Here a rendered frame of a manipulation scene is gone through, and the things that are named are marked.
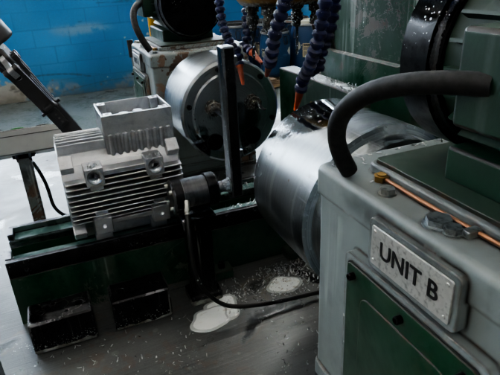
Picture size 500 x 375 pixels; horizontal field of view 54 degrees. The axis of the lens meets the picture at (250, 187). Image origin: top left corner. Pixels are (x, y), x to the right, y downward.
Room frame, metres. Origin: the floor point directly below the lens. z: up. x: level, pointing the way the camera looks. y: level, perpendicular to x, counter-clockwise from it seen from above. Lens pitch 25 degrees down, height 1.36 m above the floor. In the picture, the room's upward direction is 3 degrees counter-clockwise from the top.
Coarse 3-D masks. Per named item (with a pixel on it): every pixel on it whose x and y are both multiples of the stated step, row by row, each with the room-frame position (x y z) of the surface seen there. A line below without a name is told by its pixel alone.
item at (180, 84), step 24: (192, 72) 1.15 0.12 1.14; (216, 72) 1.13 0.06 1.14; (264, 72) 1.18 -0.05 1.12; (168, 96) 1.22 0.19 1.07; (192, 96) 1.11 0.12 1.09; (216, 96) 1.13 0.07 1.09; (240, 96) 1.15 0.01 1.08; (264, 96) 1.17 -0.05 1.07; (192, 120) 1.11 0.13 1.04; (216, 120) 1.13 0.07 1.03; (240, 120) 1.15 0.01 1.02; (264, 120) 1.17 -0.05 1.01; (192, 144) 1.11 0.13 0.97; (216, 144) 1.12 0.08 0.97; (240, 144) 1.15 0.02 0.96
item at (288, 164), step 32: (288, 128) 0.69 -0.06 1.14; (320, 128) 0.64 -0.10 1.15; (352, 128) 0.61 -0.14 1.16; (384, 128) 0.59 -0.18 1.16; (416, 128) 0.61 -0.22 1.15; (288, 160) 0.63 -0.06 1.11; (320, 160) 0.58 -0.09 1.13; (256, 192) 0.69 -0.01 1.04; (288, 192) 0.60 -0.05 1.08; (288, 224) 0.59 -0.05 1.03; (320, 224) 0.54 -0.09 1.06
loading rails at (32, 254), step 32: (224, 192) 0.95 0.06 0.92; (32, 224) 0.83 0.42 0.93; (64, 224) 0.84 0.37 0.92; (224, 224) 0.83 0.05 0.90; (256, 224) 0.86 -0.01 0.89; (32, 256) 0.71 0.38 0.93; (64, 256) 0.73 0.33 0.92; (96, 256) 0.74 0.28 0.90; (128, 256) 0.76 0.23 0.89; (160, 256) 0.79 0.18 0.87; (224, 256) 0.83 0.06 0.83; (256, 256) 0.86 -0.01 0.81; (288, 256) 0.85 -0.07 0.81; (32, 288) 0.70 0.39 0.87; (64, 288) 0.72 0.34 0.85; (96, 288) 0.74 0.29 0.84
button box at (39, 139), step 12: (0, 132) 0.95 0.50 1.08; (12, 132) 0.96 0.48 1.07; (24, 132) 0.96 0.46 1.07; (36, 132) 0.97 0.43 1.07; (48, 132) 0.98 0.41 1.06; (60, 132) 0.99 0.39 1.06; (0, 144) 0.94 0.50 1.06; (12, 144) 0.95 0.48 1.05; (24, 144) 0.95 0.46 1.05; (36, 144) 0.96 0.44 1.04; (48, 144) 0.97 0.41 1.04; (0, 156) 0.93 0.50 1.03
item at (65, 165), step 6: (168, 138) 0.81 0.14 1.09; (174, 138) 0.81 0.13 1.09; (168, 144) 0.80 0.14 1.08; (174, 144) 0.81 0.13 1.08; (168, 150) 0.80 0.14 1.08; (174, 150) 0.80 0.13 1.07; (66, 156) 0.75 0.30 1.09; (60, 162) 0.74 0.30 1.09; (66, 162) 0.74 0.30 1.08; (72, 162) 0.74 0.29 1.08; (60, 168) 0.73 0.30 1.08; (66, 168) 0.73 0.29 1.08; (72, 168) 0.74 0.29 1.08; (60, 174) 0.74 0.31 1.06; (66, 174) 0.74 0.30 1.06; (174, 216) 0.81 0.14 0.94; (78, 228) 0.74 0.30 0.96; (84, 228) 0.74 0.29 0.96; (78, 234) 0.73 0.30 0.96; (84, 234) 0.74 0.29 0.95
